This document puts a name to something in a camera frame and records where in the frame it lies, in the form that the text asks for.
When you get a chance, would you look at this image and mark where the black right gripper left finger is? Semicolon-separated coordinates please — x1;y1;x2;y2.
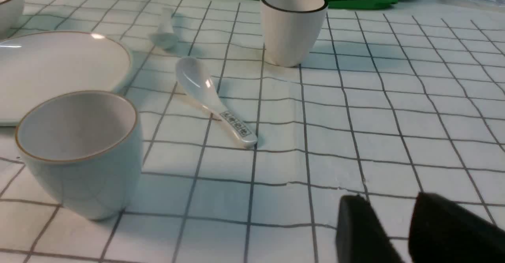
336;195;403;263

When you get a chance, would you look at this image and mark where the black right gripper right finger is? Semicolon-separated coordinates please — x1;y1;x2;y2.
408;192;505;263

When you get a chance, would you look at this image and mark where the plain white ceramic spoon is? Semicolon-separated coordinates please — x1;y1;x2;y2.
148;8;179;50

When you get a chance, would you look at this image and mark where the pale green ceramic cup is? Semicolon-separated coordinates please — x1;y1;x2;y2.
14;90;143;220

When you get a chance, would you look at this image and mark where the white grid tablecloth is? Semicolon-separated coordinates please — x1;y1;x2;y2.
1;0;504;263

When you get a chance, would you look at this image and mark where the white cup black rim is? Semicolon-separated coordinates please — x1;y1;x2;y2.
260;0;329;68

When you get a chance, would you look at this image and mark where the white spoon with label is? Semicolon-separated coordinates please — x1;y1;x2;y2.
175;57;258;148

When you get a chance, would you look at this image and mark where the pale green ceramic plate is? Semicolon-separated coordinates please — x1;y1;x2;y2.
0;30;134;126

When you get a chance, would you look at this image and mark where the white bowl black rim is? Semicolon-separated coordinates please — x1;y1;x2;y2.
0;0;24;39

